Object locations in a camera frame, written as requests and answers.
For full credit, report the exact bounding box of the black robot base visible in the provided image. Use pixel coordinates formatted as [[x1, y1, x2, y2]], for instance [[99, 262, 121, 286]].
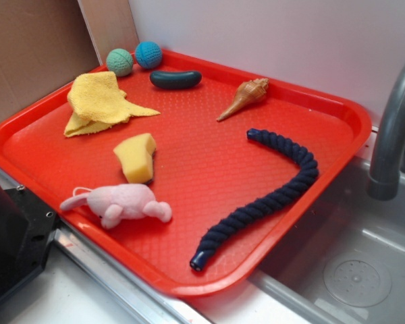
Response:
[[0, 186, 57, 304]]

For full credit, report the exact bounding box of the brown spiral sea shell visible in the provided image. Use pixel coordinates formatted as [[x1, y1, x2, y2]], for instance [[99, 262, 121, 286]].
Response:
[[216, 78, 269, 122]]

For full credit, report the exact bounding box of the red plastic tray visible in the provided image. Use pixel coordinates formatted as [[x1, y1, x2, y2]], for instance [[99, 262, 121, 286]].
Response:
[[0, 51, 371, 297]]

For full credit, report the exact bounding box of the yellow sponge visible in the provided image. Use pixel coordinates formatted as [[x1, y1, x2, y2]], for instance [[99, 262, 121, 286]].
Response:
[[113, 133, 157, 184]]

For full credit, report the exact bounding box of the dark teal toy pickle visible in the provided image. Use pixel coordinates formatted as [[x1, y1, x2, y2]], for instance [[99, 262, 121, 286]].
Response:
[[149, 70, 203, 90]]

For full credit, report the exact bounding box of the pink plush toy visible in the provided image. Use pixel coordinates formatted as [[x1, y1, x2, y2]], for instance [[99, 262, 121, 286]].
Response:
[[60, 184, 172, 230]]

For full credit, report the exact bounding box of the blue textured ball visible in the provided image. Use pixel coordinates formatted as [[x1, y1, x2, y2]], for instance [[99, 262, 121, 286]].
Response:
[[134, 41, 163, 70]]

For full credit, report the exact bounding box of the yellow cloth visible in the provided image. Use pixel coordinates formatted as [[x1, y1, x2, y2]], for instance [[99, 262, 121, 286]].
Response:
[[64, 71, 160, 138]]

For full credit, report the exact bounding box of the green textured ball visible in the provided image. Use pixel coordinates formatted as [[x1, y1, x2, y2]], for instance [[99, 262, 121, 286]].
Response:
[[106, 49, 134, 77]]

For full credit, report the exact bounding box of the grey sink basin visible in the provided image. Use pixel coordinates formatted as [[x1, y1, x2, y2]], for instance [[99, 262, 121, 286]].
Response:
[[250, 134, 405, 323]]

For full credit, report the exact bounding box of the grey faucet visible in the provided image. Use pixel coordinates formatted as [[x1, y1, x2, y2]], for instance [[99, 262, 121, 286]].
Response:
[[367, 65, 405, 200]]

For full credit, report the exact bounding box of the brown cardboard panel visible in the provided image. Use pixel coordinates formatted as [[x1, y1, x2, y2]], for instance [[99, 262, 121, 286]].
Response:
[[0, 1, 139, 122]]

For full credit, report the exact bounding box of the dark blue twisted rope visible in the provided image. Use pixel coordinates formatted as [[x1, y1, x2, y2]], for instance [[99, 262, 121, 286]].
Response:
[[189, 128, 320, 275]]

